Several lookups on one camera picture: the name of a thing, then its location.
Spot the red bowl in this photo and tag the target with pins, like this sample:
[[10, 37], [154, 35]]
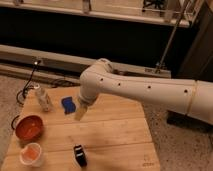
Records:
[[29, 128]]

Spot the clear plastic bottle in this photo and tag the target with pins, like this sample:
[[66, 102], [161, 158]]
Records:
[[43, 98]]

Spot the black and white small object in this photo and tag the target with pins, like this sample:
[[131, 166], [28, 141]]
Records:
[[80, 155]]

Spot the wooden board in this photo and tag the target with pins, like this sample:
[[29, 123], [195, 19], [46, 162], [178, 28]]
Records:
[[114, 135]]

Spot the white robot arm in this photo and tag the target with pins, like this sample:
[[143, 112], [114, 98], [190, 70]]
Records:
[[189, 97]]

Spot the white cup with orange liquid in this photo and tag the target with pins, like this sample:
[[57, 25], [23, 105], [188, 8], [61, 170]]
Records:
[[32, 155]]

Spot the metal pole stand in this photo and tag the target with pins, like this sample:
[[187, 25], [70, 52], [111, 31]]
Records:
[[159, 65]]

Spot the beige rod end effector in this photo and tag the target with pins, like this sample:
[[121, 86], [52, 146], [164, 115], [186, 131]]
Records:
[[81, 109]]

